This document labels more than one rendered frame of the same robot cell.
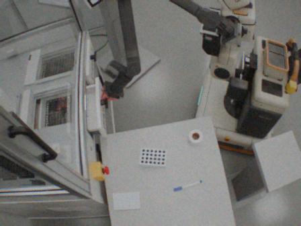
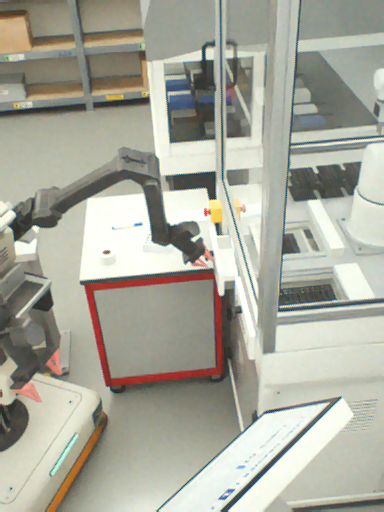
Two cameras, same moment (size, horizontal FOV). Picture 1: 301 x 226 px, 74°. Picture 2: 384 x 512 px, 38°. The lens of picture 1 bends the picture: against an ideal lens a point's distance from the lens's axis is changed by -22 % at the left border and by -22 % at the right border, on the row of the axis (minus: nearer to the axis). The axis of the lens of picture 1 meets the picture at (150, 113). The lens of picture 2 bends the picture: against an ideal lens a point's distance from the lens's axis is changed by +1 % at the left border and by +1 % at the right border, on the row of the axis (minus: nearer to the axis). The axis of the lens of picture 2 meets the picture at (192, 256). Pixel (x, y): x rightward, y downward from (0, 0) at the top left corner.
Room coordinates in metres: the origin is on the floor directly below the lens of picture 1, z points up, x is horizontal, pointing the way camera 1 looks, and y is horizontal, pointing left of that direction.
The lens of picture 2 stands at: (2.29, 0.07, 2.16)
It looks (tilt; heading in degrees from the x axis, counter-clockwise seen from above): 37 degrees down; 177
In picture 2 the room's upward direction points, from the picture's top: 3 degrees counter-clockwise
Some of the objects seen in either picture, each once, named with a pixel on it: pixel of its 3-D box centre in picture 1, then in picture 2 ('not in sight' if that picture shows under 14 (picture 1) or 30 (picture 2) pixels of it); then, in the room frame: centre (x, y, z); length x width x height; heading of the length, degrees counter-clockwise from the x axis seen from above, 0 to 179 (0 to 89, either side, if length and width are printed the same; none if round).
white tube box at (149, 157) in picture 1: (153, 158); (158, 242); (0.37, 0.02, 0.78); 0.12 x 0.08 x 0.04; 75
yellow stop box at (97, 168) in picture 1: (99, 171); (214, 211); (0.31, 0.27, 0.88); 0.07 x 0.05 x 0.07; 1
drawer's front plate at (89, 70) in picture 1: (90, 61); (244, 316); (0.96, 0.29, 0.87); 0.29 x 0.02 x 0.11; 1
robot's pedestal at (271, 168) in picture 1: (259, 176); (24, 301); (0.21, -0.65, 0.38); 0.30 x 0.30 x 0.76; 4
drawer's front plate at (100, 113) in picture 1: (100, 106); (216, 259); (0.64, 0.24, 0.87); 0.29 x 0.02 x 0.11; 1
